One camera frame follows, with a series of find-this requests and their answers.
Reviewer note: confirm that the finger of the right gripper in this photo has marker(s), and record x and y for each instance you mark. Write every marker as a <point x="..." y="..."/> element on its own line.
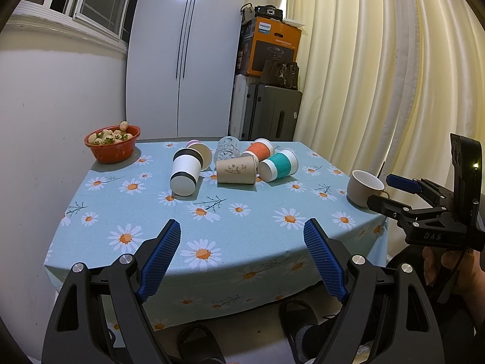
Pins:
<point x="396" y="210"/>
<point x="431" y="192"/>

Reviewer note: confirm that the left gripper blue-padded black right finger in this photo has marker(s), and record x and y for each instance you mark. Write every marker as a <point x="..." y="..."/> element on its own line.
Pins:
<point x="388" y="304"/>

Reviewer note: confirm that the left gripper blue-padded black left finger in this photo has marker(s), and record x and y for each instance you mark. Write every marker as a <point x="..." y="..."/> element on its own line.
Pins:
<point x="99" y="316"/>

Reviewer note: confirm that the white cup with black bands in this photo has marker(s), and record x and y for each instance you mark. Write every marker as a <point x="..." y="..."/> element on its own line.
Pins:
<point x="187" y="164"/>

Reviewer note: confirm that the white cup with teal sleeve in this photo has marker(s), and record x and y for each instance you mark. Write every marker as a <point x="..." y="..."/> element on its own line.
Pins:
<point x="277" y="166"/>

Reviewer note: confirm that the white cup with orange sleeve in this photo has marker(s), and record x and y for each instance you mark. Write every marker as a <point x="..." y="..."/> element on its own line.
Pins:
<point x="261" y="149"/>

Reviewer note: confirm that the brown kraft paper cup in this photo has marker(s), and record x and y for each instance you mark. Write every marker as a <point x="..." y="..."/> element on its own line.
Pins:
<point x="241" y="170"/>

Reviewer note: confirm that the white cup with pink band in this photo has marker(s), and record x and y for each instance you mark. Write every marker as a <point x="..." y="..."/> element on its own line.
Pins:
<point x="204" y="150"/>

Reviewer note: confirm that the beige ceramic mug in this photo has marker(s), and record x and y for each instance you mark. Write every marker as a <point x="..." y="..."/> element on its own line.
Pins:
<point x="361" y="186"/>

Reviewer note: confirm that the black right slipper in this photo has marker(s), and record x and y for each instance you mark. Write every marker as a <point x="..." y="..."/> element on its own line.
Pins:
<point x="305" y="335"/>

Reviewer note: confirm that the cream curtain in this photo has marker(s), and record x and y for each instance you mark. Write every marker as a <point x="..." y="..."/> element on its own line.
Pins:
<point x="386" y="83"/>

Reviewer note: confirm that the blue daisy tablecloth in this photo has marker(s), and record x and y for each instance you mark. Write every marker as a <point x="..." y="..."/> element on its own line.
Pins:
<point x="241" y="246"/>

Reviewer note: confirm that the red colander bowl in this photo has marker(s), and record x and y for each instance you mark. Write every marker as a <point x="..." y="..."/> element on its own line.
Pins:
<point x="115" y="153"/>

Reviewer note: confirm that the dark grey suitcase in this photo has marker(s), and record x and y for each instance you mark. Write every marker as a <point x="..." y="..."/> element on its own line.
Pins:
<point x="270" y="112"/>

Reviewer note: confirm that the mushrooms in bowl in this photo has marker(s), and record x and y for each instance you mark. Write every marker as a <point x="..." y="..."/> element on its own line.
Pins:
<point x="110" y="136"/>

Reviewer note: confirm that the clear glass tumbler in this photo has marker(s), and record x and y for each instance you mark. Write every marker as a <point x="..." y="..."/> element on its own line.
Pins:
<point x="227" y="149"/>

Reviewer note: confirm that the dark brown handbag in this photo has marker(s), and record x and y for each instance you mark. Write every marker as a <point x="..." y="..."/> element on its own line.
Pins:
<point x="280" y="74"/>

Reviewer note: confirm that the white suitcase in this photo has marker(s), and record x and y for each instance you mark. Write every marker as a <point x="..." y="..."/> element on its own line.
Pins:
<point x="238" y="104"/>

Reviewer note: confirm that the orange cardboard appliance box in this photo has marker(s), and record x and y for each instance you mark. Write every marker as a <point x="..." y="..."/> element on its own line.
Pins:
<point x="263" y="39"/>

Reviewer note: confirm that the white wardrobe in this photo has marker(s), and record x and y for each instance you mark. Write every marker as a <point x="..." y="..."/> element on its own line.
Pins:
<point x="180" y="67"/>

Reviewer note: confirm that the white framed window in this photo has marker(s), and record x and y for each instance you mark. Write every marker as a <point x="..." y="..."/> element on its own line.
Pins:
<point x="83" y="0"/>

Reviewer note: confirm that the black camera bag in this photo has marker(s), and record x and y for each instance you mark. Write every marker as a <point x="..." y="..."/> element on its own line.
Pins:
<point x="249" y="12"/>

